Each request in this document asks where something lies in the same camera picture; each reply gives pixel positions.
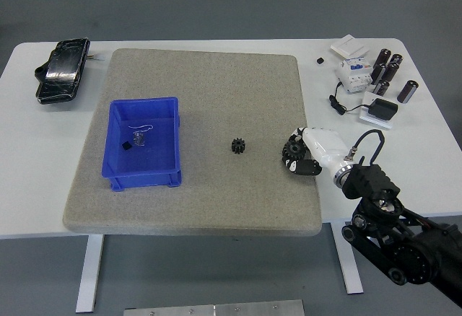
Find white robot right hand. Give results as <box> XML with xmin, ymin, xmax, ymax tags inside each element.
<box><xmin>280</xmin><ymin>126</ymin><xmax>353</xmax><ymax>178</ymax></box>

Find large black bevel gear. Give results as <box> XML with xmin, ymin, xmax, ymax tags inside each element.
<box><xmin>283</xmin><ymin>139</ymin><xmax>308</xmax><ymax>164</ymax></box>

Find blue plastic box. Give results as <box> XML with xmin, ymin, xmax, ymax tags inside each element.
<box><xmin>100</xmin><ymin>95</ymin><xmax>183</xmax><ymax>191</ymax></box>

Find black power adapter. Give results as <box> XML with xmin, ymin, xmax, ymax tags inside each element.
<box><xmin>367</xmin><ymin>98</ymin><xmax>399</xmax><ymax>120</ymax></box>

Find white circuit breaker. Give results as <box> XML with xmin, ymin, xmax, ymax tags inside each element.
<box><xmin>334</xmin><ymin>51</ymin><xmax>375</xmax><ymax>95</ymax></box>

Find grey-brown foam mat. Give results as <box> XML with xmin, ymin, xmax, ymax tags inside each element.
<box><xmin>61</xmin><ymin>48</ymin><xmax>323</xmax><ymax>237</ymax></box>

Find white table leg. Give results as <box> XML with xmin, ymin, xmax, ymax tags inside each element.
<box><xmin>74</xmin><ymin>234</ymin><xmax>105</xmax><ymax>313</ymax></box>
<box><xmin>330</xmin><ymin>221</ymin><xmax>364</xmax><ymax>294</ymax></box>

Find small clear plastic bag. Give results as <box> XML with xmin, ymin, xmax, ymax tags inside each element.
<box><xmin>128</xmin><ymin>123</ymin><xmax>154</xmax><ymax>148</ymax></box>

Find grey metal plate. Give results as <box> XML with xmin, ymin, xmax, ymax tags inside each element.
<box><xmin>123</xmin><ymin>299</ymin><xmax>306</xmax><ymax>316</ymax></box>

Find black wrapped device case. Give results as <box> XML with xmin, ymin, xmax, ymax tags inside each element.
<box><xmin>34</xmin><ymin>37</ymin><xmax>91</xmax><ymax>107</ymax></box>

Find black adapter cord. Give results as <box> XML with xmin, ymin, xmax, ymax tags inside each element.
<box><xmin>328</xmin><ymin>81</ymin><xmax>371</xmax><ymax>116</ymax></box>

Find white wall switch panel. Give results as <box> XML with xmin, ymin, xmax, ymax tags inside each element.
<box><xmin>330</xmin><ymin>33</ymin><xmax>371</xmax><ymax>58</ymax></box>

